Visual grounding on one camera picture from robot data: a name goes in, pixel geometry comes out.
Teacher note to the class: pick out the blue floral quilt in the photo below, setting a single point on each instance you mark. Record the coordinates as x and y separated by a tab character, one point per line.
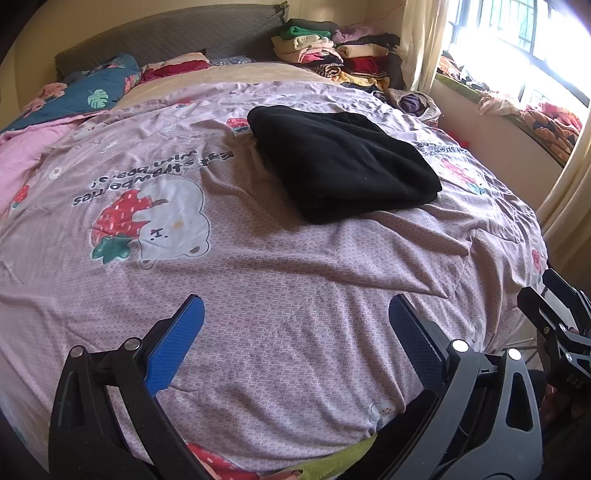
92	92

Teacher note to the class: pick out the window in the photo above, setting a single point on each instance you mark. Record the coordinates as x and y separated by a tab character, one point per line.
531	37

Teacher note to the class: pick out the strawberry print duvet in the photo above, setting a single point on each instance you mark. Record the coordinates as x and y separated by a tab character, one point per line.
277	258

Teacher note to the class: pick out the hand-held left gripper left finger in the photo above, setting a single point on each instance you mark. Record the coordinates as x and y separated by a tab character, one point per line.
175	346

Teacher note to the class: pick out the red pillow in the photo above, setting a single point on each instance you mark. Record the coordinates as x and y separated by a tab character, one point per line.
175	67

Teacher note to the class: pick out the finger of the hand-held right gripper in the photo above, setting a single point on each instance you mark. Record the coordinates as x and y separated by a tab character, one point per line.
542	314
565	295

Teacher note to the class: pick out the black sweater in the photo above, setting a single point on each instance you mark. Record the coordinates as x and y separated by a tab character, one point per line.
346	166

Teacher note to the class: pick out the grey quilted headboard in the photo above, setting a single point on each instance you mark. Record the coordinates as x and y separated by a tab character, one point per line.
184	39

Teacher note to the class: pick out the dark patterned pillow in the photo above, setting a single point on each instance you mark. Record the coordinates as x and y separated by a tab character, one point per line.
231	60

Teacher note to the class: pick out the pink quilt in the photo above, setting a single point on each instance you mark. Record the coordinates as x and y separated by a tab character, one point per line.
27	152

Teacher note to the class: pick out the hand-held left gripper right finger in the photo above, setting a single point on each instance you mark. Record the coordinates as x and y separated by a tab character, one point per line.
415	341

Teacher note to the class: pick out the pile of folded clothes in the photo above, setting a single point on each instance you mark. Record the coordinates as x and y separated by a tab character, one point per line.
304	44

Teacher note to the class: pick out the person's green clothing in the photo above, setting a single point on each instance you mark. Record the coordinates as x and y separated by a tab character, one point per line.
341	461

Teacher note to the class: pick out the red plastic bag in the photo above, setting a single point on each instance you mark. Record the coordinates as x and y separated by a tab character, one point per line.
458	139

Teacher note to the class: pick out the cream curtain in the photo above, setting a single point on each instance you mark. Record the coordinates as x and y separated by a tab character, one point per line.
568	207
422	41

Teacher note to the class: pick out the beige bed sheet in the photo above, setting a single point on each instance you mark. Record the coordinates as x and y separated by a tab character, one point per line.
221	76

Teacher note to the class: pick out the clothes on windowsill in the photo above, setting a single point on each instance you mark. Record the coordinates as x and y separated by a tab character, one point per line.
549	124

